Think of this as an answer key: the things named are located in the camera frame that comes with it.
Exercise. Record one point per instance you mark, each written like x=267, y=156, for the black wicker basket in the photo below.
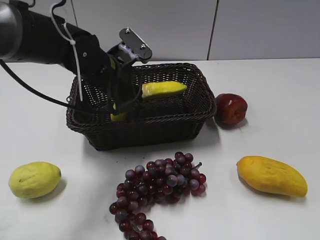
x=155, y=121

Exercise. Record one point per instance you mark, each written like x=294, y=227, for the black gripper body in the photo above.
x=97, y=67

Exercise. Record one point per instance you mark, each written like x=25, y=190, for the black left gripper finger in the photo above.
x=127, y=96

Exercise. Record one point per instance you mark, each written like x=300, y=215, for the dark red apple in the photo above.
x=231, y=109

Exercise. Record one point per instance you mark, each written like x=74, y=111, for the yellow banana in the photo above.
x=161, y=90

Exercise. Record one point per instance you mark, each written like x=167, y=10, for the red grape bunch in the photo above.
x=163, y=181

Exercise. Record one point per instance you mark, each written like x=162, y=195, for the yellow lemon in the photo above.
x=34, y=180

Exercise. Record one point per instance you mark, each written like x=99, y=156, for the yellow mango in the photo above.
x=271, y=176

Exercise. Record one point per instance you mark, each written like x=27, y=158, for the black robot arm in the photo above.
x=30, y=37

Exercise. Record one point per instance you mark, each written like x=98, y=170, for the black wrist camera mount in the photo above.
x=131, y=48

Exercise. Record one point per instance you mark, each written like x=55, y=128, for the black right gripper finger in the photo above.
x=112, y=94

